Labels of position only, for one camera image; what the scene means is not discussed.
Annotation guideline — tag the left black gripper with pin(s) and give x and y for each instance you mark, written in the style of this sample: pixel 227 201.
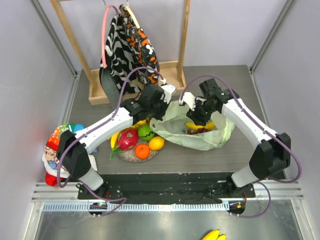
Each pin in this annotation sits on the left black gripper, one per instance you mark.
pixel 165 105

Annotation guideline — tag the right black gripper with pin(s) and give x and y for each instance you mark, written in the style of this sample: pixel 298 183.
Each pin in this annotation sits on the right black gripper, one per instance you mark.
pixel 197 116

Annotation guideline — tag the dark fake grapes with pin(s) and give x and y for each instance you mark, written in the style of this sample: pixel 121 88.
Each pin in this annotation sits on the dark fake grapes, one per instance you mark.
pixel 198 131

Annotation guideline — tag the green avocado print plastic bag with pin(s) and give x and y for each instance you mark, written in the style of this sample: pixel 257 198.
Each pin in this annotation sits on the green avocado print plastic bag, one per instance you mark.
pixel 173 129

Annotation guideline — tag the green fake lime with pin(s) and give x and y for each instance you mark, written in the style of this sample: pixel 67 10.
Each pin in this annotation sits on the green fake lime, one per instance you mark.
pixel 145 133

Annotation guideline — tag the yellow fake lemon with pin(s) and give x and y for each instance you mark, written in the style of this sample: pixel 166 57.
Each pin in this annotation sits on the yellow fake lemon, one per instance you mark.
pixel 156 143

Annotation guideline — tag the red fake dragon fruit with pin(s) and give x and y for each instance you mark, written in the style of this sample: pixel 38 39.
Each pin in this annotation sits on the red fake dragon fruit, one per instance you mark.
pixel 127 140

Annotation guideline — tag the orange fake orange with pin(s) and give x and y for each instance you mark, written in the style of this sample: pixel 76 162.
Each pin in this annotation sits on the orange fake orange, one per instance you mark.
pixel 142 151

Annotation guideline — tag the yellow fake banana bunch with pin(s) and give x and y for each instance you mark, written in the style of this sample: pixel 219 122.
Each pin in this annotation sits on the yellow fake banana bunch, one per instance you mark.
pixel 114 138

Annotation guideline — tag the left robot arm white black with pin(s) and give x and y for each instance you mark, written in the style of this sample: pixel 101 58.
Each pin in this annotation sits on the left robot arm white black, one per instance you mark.
pixel 74 148

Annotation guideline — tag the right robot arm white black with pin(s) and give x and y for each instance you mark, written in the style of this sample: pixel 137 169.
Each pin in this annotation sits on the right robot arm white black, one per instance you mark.
pixel 271 150

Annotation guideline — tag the orange grey camouflage garment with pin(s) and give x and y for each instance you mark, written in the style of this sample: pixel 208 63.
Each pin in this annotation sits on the orange grey camouflage garment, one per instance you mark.
pixel 142 51

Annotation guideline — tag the black white zebra garment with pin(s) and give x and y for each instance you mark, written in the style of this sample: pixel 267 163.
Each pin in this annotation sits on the black white zebra garment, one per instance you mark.
pixel 119 61

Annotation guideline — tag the glass plate with rice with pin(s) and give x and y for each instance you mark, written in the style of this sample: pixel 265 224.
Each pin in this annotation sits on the glass plate with rice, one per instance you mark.
pixel 129 155

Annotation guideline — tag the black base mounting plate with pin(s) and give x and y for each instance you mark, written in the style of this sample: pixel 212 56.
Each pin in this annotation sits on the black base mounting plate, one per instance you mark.
pixel 173 188

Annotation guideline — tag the wooden clothes hanger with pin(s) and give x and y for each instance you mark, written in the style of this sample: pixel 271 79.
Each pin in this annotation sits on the wooden clothes hanger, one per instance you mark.
pixel 134 19

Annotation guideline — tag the pink clothes hanger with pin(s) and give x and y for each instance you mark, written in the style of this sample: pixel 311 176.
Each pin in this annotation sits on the pink clothes hanger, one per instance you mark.
pixel 103 32

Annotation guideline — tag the colourful cartoon print cloth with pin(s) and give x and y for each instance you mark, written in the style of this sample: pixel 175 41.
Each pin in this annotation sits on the colourful cartoon print cloth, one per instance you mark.
pixel 49 157

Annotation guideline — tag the yellow bananas at bottom edge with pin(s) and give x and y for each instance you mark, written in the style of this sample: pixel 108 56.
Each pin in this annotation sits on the yellow bananas at bottom edge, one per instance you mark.
pixel 214 235

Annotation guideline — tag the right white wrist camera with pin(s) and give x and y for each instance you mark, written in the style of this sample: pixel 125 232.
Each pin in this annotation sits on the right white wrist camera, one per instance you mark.
pixel 187 98

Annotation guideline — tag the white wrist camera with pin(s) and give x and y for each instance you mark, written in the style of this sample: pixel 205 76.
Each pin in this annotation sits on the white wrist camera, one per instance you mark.
pixel 187 98
pixel 168 90

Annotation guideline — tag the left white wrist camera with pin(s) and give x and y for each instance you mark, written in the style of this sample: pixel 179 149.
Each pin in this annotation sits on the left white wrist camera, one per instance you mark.
pixel 168 90

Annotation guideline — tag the white slotted cable duct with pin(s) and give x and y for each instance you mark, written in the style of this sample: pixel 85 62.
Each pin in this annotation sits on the white slotted cable duct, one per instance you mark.
pixel 86 206

